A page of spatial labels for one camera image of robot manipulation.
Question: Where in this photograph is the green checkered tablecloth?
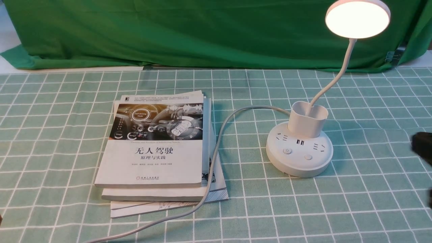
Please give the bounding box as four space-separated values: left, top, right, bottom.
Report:
0 67 432 243

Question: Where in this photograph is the white self-driving textbook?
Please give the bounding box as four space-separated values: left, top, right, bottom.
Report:
94 91 210 189

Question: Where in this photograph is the white book under top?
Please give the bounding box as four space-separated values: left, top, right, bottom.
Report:
102 98 215 202

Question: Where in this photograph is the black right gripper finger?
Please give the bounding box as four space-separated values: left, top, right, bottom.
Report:
411 131 432 166

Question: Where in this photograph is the grey lamp power cable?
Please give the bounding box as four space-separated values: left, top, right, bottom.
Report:
83 105 291 243

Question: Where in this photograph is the green backdrop cloth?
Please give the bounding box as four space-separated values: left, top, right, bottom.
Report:
0 0 432 73

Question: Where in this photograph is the metal binder clip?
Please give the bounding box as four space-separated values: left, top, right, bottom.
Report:
385 44 406 66

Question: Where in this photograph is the white desk lamp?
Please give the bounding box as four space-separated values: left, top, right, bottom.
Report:
266 0 391 178

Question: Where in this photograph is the thin white booklet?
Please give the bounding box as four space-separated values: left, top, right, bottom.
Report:
110 201 198 210

